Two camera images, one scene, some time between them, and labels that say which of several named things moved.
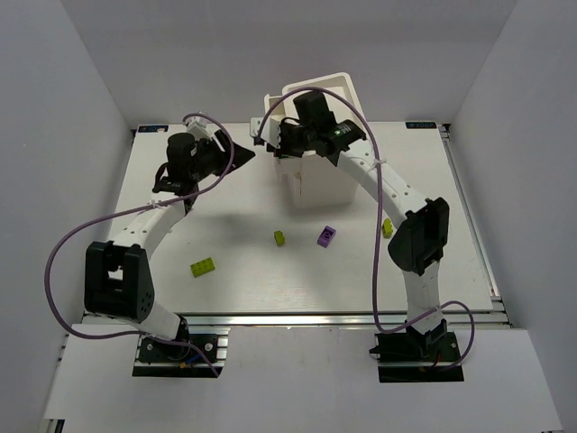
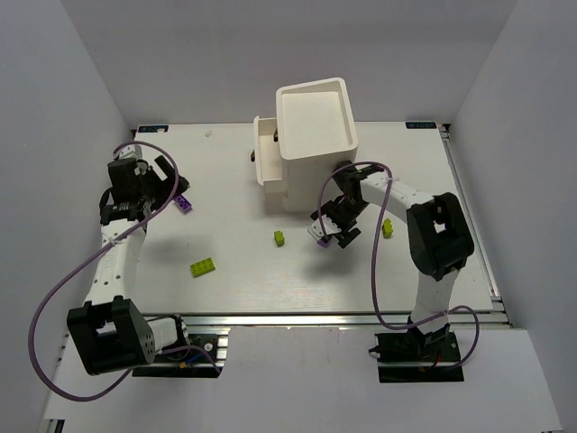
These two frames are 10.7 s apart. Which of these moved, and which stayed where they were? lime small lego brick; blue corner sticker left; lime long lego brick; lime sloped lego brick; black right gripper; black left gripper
Moved: black right gripper; black left gripper
Stayed: lime sloped lego brick; lime small lego brick; blue corner sticker left; lime long lego brick
